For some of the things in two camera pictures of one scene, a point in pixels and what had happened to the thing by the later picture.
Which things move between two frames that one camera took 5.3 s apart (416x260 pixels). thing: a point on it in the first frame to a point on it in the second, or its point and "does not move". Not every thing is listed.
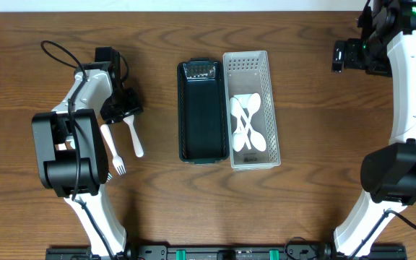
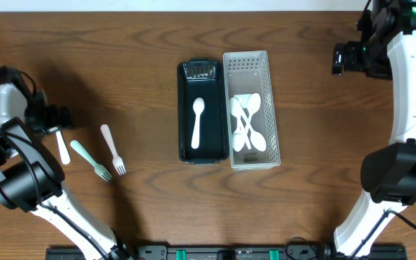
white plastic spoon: [253, 105] does not move
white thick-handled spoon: [138, 146] to [198, 107]
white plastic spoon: [256, 139] does not move
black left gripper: [122, 109] to [57, 120]
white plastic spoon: [238, 137] does not move
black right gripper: [347, 54] does not move
